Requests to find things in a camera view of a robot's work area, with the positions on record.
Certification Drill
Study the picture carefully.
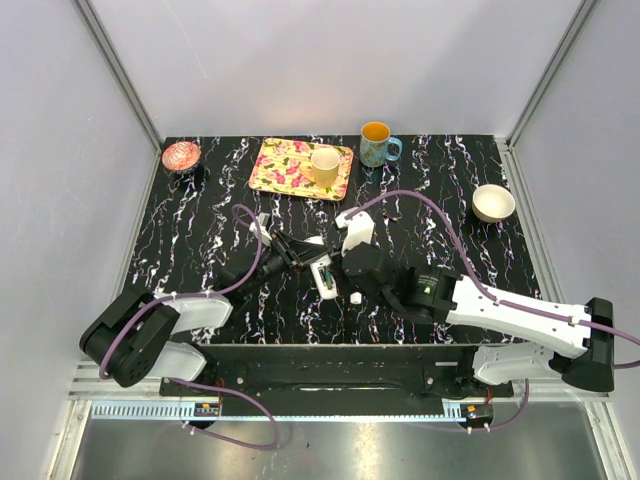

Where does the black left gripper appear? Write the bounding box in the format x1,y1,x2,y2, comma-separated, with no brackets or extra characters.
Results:
242,230,331,297

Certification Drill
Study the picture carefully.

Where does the white remote control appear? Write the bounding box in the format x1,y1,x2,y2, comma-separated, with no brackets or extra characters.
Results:
310,259,338,300

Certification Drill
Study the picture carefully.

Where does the white battery cover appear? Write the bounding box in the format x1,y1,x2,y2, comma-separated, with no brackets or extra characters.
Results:
350,292,362,305

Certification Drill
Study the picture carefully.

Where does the green AA battery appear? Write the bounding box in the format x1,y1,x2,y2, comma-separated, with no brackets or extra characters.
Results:
322,270,334,290

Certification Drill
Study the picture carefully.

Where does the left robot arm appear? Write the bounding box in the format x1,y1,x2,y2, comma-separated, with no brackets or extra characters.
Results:
79,231,331,396

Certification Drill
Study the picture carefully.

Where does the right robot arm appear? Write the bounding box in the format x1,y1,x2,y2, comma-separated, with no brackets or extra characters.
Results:
341,243,614,396

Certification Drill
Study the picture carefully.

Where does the yellow mug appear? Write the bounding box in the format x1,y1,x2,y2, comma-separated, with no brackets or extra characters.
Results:
299,148,340,188

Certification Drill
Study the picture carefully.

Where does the floral serving tray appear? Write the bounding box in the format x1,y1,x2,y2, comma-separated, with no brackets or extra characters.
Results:
248,137,354,201

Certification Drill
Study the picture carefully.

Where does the blue patterned mug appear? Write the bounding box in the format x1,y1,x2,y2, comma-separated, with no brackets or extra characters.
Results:
360,121,403,168

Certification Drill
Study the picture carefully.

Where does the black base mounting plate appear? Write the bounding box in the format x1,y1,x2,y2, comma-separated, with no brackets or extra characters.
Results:
158,343,516,416

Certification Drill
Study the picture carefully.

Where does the cream bowl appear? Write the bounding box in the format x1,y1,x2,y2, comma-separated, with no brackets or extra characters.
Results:
472,184,516,223

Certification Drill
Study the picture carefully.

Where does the pink patterned bowl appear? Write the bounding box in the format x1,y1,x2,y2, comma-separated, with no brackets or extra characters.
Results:
161,141,201,172

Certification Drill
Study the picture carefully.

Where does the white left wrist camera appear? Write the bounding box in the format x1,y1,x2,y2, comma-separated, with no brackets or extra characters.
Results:
249,212,272,245

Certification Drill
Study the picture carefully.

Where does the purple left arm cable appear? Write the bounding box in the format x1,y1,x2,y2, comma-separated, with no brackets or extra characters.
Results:
98,203,281,451

